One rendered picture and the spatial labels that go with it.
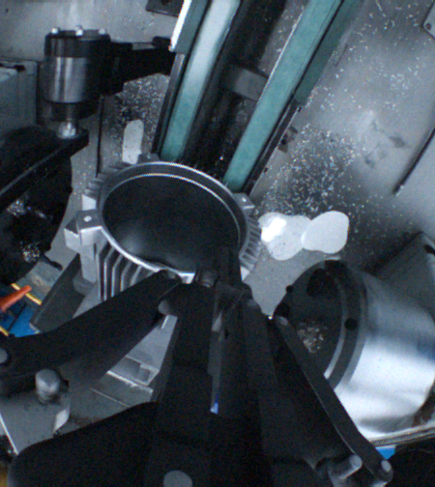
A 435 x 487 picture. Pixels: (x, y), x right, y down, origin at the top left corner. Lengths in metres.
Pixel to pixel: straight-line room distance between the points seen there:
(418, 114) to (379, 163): 0.11
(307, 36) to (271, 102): 0.09
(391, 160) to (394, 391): 0.35
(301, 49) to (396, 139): 0.24
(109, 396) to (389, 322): 0.44
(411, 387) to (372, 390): 0.07
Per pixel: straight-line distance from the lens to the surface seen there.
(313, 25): 0.29
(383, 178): 0.48
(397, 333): 0.31
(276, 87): 0.29
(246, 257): 0.25
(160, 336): 0.26
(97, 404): 0.50
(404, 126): 0.46
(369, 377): 0.28
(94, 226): 0.22
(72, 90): 0.24
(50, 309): 0.41
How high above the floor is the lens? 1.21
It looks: 45 degrees down
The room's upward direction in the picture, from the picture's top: 159 degrees counter-clockwise
